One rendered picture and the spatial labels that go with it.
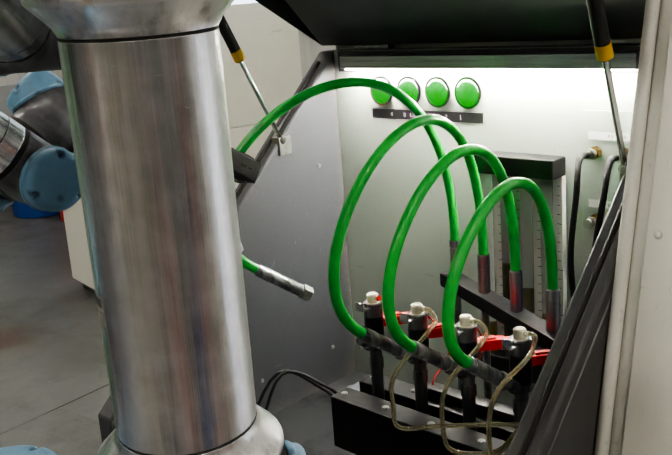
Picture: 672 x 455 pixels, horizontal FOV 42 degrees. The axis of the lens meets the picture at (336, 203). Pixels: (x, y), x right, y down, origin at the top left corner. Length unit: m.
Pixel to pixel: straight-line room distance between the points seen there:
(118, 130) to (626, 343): 0.71
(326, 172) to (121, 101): 1.15
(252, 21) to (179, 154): 3.75
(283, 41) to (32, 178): 3.33
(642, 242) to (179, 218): 0.66
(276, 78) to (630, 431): 3.42
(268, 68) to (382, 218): 2.73
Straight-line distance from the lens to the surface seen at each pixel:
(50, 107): 1.19
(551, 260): 1.13
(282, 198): 1.51
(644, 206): 1.02
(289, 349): 1.58
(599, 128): 1.29
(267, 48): 4.24
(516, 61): 1.31
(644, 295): 1.02
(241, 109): 4.17
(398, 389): 1.30
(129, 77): 0.45
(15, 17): 0.72
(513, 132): 1.37
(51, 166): 1.03
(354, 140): 1.57
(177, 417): 0.51
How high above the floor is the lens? 1.54
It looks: 13 degrees down
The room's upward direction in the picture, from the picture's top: 4 degrees counter-clockwise
